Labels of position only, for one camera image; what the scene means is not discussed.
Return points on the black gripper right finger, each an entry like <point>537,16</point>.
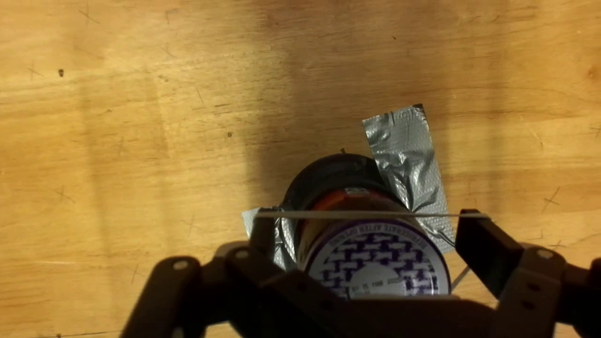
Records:
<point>494,251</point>

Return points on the large grey duct tape strip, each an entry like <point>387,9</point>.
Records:
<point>405,157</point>

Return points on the thin stretched rubber band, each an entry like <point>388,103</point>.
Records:
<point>362,215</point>

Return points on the small grey duct tape piece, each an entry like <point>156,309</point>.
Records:
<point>283,245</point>

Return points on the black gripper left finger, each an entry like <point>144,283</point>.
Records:
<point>263,236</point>

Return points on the black round tape roll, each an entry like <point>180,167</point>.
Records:
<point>375,257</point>

